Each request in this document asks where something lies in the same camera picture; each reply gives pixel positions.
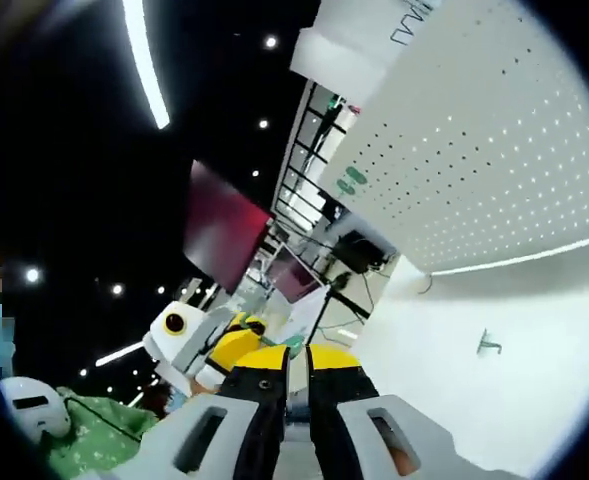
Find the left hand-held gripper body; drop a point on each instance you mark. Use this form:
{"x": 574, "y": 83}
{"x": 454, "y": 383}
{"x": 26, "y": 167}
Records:
{"x": 174, "y": 345}

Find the large red wall screen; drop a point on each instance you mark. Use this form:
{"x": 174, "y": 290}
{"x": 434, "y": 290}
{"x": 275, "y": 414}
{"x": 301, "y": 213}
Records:
{"x": 224, "y": 235}

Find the white tripod tray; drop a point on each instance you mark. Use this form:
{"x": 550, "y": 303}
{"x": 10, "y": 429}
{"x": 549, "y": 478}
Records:
{"x": 306, "y": 315}

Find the black computer tower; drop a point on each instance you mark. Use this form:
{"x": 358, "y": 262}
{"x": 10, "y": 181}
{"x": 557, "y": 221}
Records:
{"x": 356, "y": 252}

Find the black tripod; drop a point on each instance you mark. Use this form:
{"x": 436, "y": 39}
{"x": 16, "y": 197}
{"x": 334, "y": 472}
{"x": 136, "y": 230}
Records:
{"x": 349, "y": 301}

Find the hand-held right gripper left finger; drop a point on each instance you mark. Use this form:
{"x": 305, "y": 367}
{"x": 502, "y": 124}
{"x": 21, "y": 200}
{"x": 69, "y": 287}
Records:
{"x": 199, "y": 440}

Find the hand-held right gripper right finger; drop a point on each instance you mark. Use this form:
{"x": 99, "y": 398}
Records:
{"x": 374, "y": 440}

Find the white chest device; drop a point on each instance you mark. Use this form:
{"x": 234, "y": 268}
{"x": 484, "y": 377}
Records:
{"x": 29, "y": 405}

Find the white perforated mounting plate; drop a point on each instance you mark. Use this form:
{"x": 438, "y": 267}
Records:
{"x": 499, "y": 150}

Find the computer monitor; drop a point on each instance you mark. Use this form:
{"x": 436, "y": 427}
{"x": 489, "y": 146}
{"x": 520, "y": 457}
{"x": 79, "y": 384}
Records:
{"x": 296, "y": 277}

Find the long ceiling strip light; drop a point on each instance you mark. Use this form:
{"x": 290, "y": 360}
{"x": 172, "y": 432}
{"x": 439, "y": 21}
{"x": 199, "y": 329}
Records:
{"x": 146, "y": 65}
{"x": 119, "y": 354}

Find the green patterned shirt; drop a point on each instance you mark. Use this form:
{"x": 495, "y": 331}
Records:
{"x": 99, "y": 440}

